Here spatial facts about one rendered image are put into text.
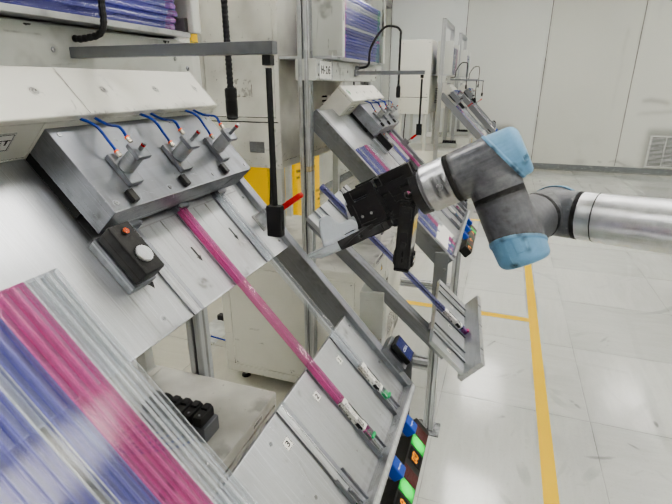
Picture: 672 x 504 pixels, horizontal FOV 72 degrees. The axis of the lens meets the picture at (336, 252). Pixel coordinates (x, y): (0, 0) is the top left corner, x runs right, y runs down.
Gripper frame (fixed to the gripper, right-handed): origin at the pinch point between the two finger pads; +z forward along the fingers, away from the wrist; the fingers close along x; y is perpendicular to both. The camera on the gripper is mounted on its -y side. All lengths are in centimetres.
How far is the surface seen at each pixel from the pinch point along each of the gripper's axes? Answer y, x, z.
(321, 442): -24.0, 20.0, 5.0
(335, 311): -14.3, -8.0, 8.6
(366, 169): 7, -85, 15
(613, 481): -127, -78, -20
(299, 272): -4.1, -8.0, 11.9
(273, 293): -23, -85, 75
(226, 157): 21.5, 0.0, 9.6
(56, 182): 25.2, 28.1, 16.0
